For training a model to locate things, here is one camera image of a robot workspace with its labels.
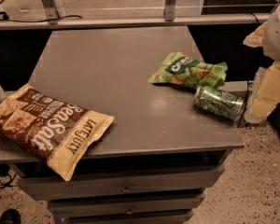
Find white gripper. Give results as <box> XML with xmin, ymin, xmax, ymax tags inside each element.
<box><xmin>243</xmin><ymin>4</ymin><xmax>280</xmax><ymax>124</ymax></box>

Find green soda can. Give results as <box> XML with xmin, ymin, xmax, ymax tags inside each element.
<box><xmin>194</xmin><ymin>86</ymin><xmax>245</xmax><ymax>121</ymax></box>

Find green snack bag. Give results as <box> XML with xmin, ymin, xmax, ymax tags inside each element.
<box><xmin>148</xmin><ymin>51</ymin><xmax>228</xmax><ymax>90</ymax></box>

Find grey drawer cabinet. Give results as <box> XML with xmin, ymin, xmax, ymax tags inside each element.
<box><xmin>0</xmin><ymin>25</ymin><xmax>245</xmax><ymax>224</ymax></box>

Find middle drawer with knob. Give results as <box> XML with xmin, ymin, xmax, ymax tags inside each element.
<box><xmin>49</xmin><ymin>192</ymin><xmax>204</xmax><ymax>217</ymax></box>

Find drawer with knob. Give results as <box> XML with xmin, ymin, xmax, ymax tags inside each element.
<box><xmin>18</xmin><ymin>164</ymin><xmax>225</xmax><ymax>201</ymax></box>
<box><xmin>49</xmin><ymin>192</ymin><xmax>204</xmax><ymax>217</ymax></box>

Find bottom drawer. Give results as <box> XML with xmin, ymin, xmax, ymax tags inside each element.
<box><xmin>54</xmin><ymin>210</ymin><xmax>193</xmax><ymax>224</ymax></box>

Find top drawer with knob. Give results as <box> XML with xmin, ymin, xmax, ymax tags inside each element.
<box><xmin>18</xmin><ymin>164</ymin><xmax>225</xmax><ymax>201</ymax></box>

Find brown sea salt chip bag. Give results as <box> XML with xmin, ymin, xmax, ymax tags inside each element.
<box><xmin>0</xmin><ymin>84</ymin><xmax>114</xmax><ymax>181</ymax></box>

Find black shoe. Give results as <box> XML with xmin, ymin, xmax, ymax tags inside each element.
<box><xmin>0</xmin><ymin>209</ymin><xmax>21</xmax><ymax>224</ymax></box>

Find metal frame post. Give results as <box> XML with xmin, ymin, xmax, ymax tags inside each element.
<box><xmin>164</xmin><ymin>0</ymin><xmax>176</xmax><ymax>21</ymax></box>
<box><xmin>41</xmin><ymin>0</ymin><xmax>65</xmax><ymax>19</ymax></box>

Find metal frame post left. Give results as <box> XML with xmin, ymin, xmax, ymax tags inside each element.
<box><xmin>41</xmin><ymin>0</ymin><xmax>65</xmax><ymax>19</ymax></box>

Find black cable on ledge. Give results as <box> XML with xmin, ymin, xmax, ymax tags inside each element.
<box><xmin>0</xmin><ymin>11</ymin><xmax>83</xmax><ymax>23</ymax></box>

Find black floor cables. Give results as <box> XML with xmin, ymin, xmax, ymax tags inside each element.
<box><xmin>0</xmin><ymin>163</ymin><xmax>18</xmax><ymax>190</ymax></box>

